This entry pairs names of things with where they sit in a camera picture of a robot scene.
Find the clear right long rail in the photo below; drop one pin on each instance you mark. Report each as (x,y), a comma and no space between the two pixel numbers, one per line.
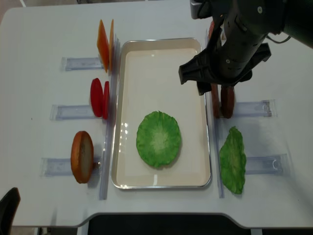
(216,147)

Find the clear left long rail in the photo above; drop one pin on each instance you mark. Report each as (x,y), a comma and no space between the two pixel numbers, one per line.
(111,121)

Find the upright bun slice left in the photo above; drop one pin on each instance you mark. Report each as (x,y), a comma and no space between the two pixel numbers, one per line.
(81,160)

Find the seeded top bun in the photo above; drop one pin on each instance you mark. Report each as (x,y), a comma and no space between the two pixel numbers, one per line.
(211,29)

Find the orange cheese slice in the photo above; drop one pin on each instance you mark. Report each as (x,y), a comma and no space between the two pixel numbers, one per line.
(111,46)
(103,46)

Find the clear left bun holder rail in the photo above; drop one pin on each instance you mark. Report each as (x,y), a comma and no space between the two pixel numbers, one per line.
(51,167)

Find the outer dark meat patty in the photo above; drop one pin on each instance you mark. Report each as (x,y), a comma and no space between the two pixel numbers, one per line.
(227,101)

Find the green lettuce leaf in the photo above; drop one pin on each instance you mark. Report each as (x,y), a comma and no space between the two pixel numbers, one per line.
(233,161)
(158,139)

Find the green lettuce leaf rear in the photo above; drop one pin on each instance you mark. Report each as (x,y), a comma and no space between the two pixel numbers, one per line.
(233,161)

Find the clear long rail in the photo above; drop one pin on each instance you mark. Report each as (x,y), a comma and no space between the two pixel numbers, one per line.
(111,121)
(216,147)

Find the inner orange cheese slice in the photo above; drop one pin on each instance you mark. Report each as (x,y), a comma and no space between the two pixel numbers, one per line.
(111,46)

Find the inner brown meat patty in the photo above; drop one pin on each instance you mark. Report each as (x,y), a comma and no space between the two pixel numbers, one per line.
(215,100)

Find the clear cheese holder rail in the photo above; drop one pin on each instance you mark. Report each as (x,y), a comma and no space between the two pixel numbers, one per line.
(90,63)

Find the outer orange cheese slice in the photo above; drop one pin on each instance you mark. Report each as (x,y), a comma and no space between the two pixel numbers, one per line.
(103,46)

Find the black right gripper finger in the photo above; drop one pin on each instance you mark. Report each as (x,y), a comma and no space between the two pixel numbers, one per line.
(261,52)
(197,69)

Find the clear patty holder rail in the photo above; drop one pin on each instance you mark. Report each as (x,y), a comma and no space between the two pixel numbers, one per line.
(264,108)

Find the green lettuce leaf front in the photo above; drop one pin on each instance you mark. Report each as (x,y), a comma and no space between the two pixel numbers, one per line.
(158,139)

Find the clear lettuce holder rail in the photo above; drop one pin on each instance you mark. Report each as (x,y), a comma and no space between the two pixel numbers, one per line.
(269,165)

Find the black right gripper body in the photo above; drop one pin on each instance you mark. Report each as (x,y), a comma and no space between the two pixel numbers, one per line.
(230,53)

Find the clear tomato holder rail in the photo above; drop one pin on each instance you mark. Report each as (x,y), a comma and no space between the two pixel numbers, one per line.
(71,112)

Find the black object bottom left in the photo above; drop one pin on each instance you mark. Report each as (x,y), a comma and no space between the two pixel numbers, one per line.
(8,207)

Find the white rectangular metal tray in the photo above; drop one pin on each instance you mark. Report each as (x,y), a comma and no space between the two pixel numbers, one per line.
(149,81)

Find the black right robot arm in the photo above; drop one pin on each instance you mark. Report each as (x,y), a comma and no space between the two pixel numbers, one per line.
(263,17)

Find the inner red tomato slice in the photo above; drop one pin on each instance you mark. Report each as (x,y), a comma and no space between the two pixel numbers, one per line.
(106,100)

